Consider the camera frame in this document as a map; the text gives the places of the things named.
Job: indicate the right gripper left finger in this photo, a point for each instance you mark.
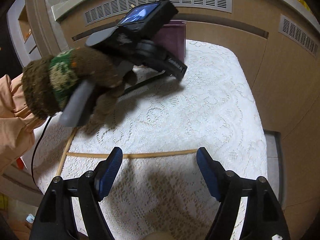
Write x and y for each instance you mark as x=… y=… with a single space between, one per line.
x=55 y=217

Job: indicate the purple utensil holder box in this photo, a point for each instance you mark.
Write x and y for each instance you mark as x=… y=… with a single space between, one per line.
x=172 y=36

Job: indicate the white lace tablecloth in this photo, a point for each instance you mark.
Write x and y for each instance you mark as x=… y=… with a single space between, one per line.
x=212 y=107

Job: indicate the peach sleeved forearm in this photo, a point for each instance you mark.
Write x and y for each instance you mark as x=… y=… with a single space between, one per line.
x=17 y=122

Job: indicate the left hand in knit glove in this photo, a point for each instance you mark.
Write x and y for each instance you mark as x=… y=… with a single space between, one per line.
x=49 y=83

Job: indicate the small grey vent grille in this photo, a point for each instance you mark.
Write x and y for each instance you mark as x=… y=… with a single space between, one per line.
x=294 y=32

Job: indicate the right hand in knit glove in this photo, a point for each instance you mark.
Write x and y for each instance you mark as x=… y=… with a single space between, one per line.
x=159 y=236

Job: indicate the black handled steel spoon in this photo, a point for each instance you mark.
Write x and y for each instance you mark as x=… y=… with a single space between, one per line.
x=144 y=83

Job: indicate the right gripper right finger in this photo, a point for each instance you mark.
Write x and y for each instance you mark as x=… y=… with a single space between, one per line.
x=264 y=218

